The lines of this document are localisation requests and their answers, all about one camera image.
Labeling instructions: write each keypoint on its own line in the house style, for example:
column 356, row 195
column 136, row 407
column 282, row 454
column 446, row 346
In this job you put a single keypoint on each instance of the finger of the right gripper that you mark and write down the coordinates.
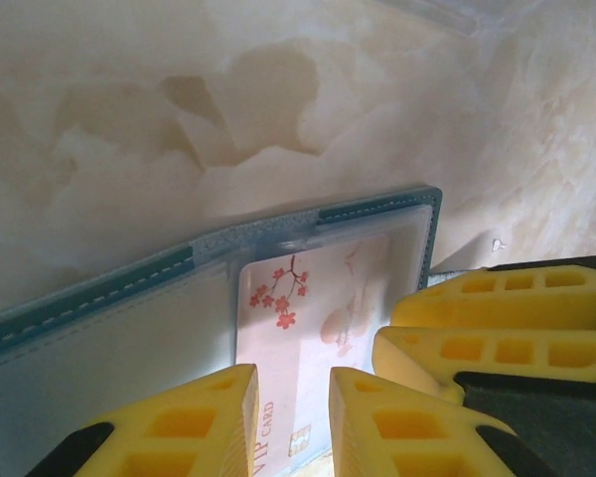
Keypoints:
column 417, row 348
column 427, row 313

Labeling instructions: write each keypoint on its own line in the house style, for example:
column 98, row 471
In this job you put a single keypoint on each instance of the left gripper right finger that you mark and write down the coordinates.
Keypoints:
column 352, row 422

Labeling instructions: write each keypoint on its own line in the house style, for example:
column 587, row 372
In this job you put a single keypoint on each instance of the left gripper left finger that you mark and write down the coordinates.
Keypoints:
column 238, row 422

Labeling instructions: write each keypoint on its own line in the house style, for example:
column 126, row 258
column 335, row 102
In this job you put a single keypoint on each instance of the pink blossom VIP card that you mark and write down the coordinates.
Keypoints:
column 288, row 298

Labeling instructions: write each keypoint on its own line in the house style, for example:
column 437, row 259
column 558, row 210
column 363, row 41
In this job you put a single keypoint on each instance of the teal card holder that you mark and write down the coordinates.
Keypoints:
column 79, row 358

